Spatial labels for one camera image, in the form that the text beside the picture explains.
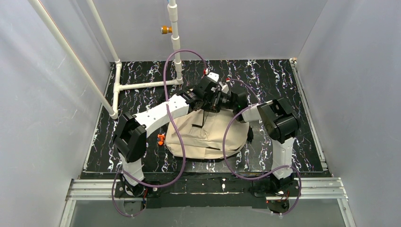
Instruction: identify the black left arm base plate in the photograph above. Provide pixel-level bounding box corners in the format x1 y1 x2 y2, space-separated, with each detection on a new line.
114 180 161 199

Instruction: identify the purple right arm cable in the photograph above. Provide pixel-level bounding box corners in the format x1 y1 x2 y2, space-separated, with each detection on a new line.
221 78 303 217

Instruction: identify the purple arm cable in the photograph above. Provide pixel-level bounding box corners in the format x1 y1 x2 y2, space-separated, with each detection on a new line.
111 49 209 218
221 78 303 217

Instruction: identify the orange knob on pipe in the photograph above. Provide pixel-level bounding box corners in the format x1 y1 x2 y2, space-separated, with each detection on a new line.
160 26 173 35

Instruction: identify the aluminium rail frame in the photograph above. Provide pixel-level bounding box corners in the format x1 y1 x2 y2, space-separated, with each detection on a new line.
60 176 356 227

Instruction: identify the beige student backpack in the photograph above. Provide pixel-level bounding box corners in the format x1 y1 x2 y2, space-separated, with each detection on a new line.
174 109 254 160

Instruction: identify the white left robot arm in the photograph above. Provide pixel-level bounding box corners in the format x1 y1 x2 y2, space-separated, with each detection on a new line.
113 73 220 186

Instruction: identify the white pvc pipe frame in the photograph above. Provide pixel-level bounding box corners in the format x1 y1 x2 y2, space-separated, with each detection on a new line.
27 0 184 120

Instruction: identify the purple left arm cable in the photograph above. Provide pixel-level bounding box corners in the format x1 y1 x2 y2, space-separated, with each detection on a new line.
111 49 209 218

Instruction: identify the steel wrench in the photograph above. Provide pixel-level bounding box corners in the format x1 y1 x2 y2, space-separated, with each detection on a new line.
231 171 270 181

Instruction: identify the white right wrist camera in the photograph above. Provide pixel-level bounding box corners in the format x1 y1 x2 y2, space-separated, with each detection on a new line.
219 80 229 94

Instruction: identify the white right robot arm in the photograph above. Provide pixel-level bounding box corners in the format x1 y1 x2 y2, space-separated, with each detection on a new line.
215 91 300 181

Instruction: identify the small orange toy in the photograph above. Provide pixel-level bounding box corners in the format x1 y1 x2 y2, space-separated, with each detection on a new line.
157 134 166 146

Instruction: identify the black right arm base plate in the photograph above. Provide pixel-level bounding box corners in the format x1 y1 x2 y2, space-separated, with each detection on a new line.
250 177 300 197

